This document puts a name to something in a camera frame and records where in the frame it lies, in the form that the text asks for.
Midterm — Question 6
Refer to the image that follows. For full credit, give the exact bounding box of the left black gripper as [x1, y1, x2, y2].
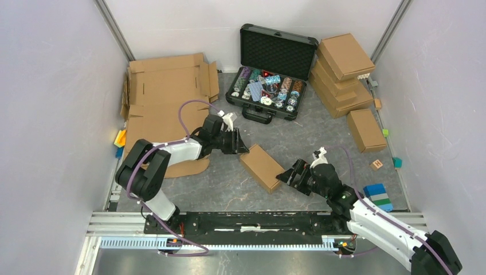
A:
[211, 128, 249, 155]

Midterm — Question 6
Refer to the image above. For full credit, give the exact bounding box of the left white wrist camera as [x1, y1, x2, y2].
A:
[217, 110, 237, 132]

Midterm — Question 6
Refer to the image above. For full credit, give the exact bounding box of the yellow orange block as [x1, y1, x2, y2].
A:
[113, 129, 126, 148]

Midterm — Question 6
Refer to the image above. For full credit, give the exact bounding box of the small wooden cube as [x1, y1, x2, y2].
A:
[374, 99, 382, 111]

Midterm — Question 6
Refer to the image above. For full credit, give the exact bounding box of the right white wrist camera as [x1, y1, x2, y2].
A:
[310, 147, 328, 168]

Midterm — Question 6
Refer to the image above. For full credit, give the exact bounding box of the stack of flat cardboard sheets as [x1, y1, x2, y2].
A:
[120, 53, 220, 156]

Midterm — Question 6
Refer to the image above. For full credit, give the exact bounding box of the blue block at left wall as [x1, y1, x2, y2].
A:
[115, 147, 124, 159]

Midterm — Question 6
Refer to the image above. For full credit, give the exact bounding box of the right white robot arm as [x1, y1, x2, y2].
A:
[276, 159, 463, 274]

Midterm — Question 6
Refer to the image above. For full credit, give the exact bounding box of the wooden letter H block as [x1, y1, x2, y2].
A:
[370, 159, 383, 171]

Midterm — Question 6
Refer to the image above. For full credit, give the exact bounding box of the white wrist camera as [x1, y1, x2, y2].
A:
[310, 147, 328, 168]
[217, 110, 237, 132]

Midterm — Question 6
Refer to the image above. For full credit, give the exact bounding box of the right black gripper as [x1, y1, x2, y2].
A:
[275, 158, 329, 199]

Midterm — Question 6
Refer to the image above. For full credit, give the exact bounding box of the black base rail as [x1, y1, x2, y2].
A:
[143, 211, 354, 246]

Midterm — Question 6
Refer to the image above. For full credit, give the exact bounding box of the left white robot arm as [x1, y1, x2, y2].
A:
[115, 113, 249, 234]

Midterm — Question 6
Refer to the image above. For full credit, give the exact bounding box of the black poker chip case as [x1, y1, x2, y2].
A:
[225, 23, 319, 124]

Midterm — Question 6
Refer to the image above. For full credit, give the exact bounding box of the large bottom cardboard box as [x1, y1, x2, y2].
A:
[309, 73, 374, 118]

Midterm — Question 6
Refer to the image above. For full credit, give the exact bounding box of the small folded cardboard box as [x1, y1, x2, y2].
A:
[347, 109, 387, 153]

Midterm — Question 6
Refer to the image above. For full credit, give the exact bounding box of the teal block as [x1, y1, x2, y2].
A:
[392, 157, 402, 169]

